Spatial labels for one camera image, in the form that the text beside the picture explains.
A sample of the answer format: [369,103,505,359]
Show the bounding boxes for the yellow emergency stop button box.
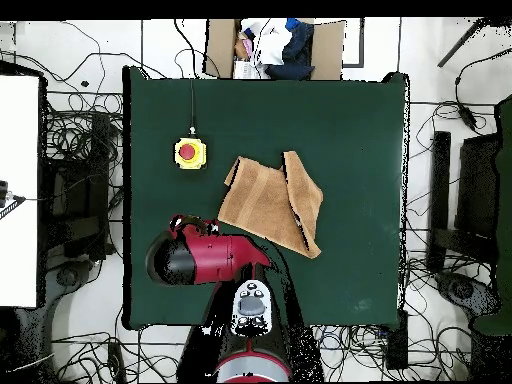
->
[173,136,208,171]

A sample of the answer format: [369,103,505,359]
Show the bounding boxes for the tan terry towel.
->
[217,150,324,260]

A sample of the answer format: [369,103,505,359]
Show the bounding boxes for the black chair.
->
[43,112,112,262]
[426,130,502,274]

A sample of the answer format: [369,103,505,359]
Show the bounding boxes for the white panel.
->
[0,73,41,309]

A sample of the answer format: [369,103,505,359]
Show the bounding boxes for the brown cardboard box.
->
[204,18,347,81]

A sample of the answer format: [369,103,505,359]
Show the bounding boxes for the dark green table cloth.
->
[121,65,411,331]

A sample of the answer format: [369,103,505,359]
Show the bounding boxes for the white garment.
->
[239,17,294,68]

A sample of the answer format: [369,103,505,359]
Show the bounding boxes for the navy blue garment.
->
[264,19,316,81]

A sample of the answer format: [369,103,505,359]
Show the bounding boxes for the black power strip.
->
[384,310,410,372]

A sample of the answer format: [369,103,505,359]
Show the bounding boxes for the black power adapter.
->
[457,104,478,130]

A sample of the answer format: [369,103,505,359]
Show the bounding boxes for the green covered furniture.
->
[471,94,512,338]

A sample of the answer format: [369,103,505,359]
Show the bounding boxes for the black rod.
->
[436,17,488,68]

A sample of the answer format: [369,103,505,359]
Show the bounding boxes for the black emergency stop cable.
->
[188,79,198,137]

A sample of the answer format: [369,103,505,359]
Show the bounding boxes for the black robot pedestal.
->
[176,323,325,384]

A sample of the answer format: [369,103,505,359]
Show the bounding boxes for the tangled black floor cables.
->
[43,89,181,383]
[315,223,501,382]

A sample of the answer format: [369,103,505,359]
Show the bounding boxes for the dark rectangular frame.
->
[342,17,366,69]

